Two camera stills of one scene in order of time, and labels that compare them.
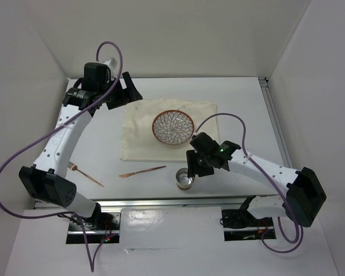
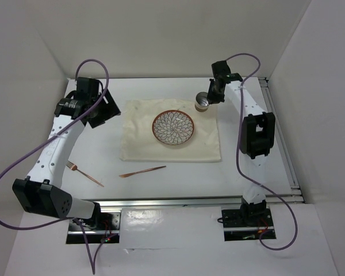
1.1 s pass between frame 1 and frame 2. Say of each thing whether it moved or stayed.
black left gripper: moved
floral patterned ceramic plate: stayed
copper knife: stayed
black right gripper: moved
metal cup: moved
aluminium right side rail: stayed
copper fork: stayed
